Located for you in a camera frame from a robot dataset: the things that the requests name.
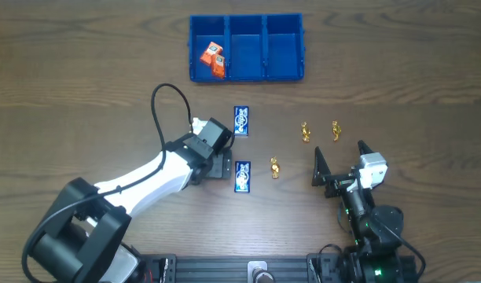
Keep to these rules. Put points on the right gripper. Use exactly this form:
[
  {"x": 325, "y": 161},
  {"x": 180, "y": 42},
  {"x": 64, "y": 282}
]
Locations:
[{"x": 340, "y": 182}]

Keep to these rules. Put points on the gold candy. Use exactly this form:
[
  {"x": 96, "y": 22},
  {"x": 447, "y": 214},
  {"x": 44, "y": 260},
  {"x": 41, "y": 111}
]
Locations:
[
  {"x": 274, "y": 167},
  {"x": 336, "y": 131},
  {"x": 305, "y": 131}
]

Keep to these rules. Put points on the blue candy pack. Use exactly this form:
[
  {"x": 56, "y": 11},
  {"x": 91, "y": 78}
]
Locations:
[
  {"x": 241, "y": 120},
  {"x": 242, "y": 177}
]

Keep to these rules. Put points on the orange candy box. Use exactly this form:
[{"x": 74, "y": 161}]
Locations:
[
  {"x": 211, "y": 53},
  {"x": 218, "y": 67}
]

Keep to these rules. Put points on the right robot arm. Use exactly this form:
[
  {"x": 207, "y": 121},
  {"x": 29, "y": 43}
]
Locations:
[{"x": 376, "y": 232}]

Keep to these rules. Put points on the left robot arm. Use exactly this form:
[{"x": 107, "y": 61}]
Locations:
[{"x": 154, "y": 181}]

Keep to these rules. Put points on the blue tray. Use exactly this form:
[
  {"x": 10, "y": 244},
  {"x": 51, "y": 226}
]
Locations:
[{"x": 244, "y": 51}]

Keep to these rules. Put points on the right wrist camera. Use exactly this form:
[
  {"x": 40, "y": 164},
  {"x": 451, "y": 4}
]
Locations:
[{"x": 371, "y": 169}]

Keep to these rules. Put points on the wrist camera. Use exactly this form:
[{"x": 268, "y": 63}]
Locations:
[
  {"x": 199, "y": 125},
  {"x": 371, "y": 169}
]

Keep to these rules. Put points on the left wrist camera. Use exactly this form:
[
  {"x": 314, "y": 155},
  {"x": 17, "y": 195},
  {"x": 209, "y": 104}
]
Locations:
[{"x": 199, "y": 125}]

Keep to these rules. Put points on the mounting rail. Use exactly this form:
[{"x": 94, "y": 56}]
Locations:
[{"x": 225, "y": 269}]

